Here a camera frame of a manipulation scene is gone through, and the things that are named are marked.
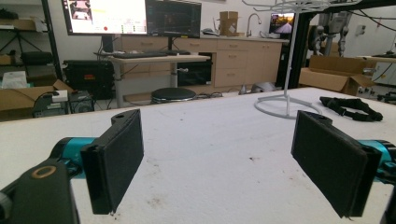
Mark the dark computer monitor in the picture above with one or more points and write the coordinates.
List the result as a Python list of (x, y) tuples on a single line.
[(174, 18)]

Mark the wooden cabinet counter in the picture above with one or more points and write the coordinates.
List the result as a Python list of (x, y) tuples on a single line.
[(243, 59)]

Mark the black keyboard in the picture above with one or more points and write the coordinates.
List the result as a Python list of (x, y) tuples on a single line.
[(140, 55)]

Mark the black electronic device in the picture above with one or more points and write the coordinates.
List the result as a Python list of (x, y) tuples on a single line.
[(51, 105)]

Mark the large bright monitor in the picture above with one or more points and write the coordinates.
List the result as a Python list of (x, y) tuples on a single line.
[(106, 15)]

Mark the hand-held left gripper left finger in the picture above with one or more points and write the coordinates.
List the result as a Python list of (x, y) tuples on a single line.
[(115, 165)]

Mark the large open cardboard box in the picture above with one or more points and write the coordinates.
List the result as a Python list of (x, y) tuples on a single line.
[(336, 74)]

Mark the black equipment case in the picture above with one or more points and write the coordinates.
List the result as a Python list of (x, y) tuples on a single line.
[(88, 77)]

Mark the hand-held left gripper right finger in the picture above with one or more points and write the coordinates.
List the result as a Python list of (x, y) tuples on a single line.
[(333, 161)]

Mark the black metal shelf rack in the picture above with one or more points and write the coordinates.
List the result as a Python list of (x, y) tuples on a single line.
[(31, 37)]

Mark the light wooden standing desk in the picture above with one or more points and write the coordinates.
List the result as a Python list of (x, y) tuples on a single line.
[(162, 59)]

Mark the black round stool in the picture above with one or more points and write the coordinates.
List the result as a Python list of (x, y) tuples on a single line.
[(173, 94)]

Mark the small cardboard box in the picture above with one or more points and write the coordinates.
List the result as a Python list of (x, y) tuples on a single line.
[(229, 22)]

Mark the chrome faucet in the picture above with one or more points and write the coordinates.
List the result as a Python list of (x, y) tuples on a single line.
[(252, 23)]

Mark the small monitor with road picture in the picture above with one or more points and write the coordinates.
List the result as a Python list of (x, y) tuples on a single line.
[(281, 23)]

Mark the open cardboard box with bag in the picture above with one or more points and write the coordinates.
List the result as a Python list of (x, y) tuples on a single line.
[(21, 93)]

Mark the black metal frame post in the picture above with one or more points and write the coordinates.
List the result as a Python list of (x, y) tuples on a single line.
[(300, 49)]

